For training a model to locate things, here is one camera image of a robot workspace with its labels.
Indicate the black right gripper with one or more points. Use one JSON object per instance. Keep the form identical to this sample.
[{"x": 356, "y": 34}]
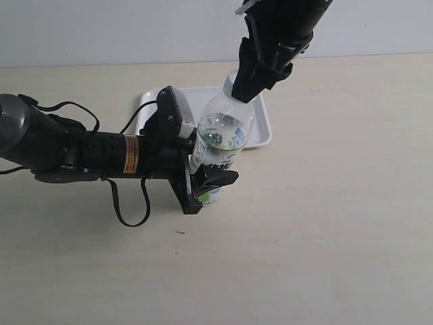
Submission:
[{"x": 263, "y": 62}]

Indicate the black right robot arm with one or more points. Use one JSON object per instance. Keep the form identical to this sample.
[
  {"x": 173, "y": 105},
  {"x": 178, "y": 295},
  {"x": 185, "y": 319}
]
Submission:
[{"x": 278, "y": 31}]

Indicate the clear plastic drink bottle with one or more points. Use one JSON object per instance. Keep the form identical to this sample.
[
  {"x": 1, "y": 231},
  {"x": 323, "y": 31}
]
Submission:
[{"x": 223, "y": 129}]

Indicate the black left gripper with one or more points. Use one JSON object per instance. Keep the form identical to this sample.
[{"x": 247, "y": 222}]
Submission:
[{"x": 170, "y": 144}]

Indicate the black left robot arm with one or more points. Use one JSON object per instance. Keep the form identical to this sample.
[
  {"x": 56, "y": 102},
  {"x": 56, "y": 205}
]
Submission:
[{"x": 61, "y": 150}]

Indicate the white plastic tray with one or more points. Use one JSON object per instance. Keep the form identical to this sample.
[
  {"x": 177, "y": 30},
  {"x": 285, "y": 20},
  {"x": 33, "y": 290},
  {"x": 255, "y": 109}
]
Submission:
[{"x": 198, "y": 97}]

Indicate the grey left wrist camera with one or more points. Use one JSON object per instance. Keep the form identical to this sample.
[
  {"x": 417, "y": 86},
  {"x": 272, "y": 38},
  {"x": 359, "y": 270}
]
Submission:
[{"x": 175, "y": 118}]

